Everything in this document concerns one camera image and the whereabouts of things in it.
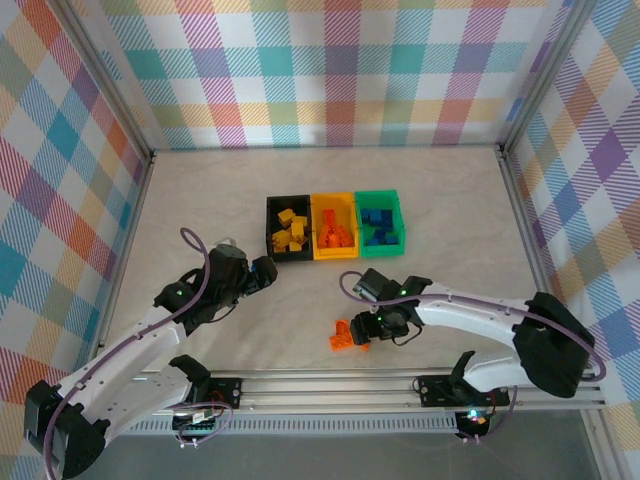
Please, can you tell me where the grey slotted cable duct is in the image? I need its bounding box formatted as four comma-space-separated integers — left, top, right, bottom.
114, 416, 460, 437

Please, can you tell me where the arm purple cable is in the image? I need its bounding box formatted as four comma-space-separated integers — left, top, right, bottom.
42, 228, 235, 480
338, 270, 607, 446

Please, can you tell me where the controller board green terminal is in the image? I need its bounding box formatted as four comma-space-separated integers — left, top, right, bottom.
171, 406, 227, 437

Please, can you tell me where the black plastic bin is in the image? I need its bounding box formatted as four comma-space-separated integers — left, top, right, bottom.
265, 194, 315, 264

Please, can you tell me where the long aluminium base rail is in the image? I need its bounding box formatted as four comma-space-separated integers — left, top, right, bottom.
119, 370, 607, 416

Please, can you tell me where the controller board with led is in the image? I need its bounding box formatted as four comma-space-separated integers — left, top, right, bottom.
456, 406, 490, 437

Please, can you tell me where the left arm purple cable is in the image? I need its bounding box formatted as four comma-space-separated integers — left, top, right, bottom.
42, 228, 235, 480

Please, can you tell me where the aluminium side floor rail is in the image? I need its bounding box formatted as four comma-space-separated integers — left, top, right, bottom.
87, 151, 157, 351
496, 146, 554, 304

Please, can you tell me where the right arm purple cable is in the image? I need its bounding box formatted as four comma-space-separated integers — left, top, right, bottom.
338, 270, 607, 446

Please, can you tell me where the long orange lego brick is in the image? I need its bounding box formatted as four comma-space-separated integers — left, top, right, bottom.
329, 332, 360, 353

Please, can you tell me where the aluminium upright post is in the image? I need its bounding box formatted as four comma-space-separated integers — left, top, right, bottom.
52, 0, 157, 162
497, 0, 600, 157

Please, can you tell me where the yellow plastic bin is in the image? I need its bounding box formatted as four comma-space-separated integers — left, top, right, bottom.
310, 192, 361, 262

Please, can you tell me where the green plastic bin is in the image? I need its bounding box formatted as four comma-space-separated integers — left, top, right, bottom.
353, 188, 407, 259

